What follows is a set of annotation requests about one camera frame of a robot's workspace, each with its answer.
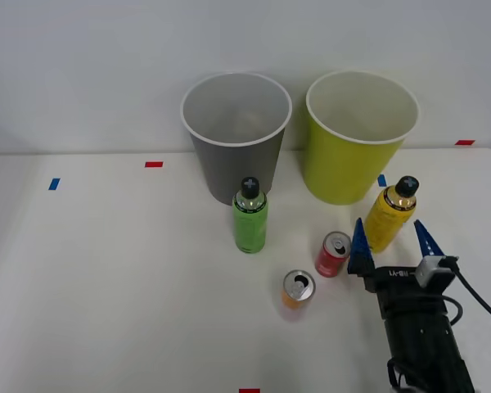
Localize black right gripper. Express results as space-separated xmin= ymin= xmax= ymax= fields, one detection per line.
xmin=346 ymin=217 xmax=452 ymax=323

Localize yellow plastic bottle black cap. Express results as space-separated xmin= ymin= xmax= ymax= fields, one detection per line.
xmin=363 ymin=175 xmax=420 ymax=254

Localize red drink can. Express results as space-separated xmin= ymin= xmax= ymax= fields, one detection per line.
xmin=314 ymin=230 xmax=354 ymax=279

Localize yellow-green plastic waste bin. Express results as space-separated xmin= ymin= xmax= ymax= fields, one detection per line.
xmin=304 ymin=70 xmax=421 ymax=206

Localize orange drink can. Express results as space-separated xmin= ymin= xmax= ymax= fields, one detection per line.
xmin=281 ymin=269 xmax=317 ymax=323

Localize green plastic bottle black cap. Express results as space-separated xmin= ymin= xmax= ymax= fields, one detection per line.
xmin=232 ymin=176 xmax=269 ymax=255

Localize grey plastic waste bin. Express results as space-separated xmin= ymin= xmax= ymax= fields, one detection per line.
xmin=179 ymin=71 xmax=293 ymax=207

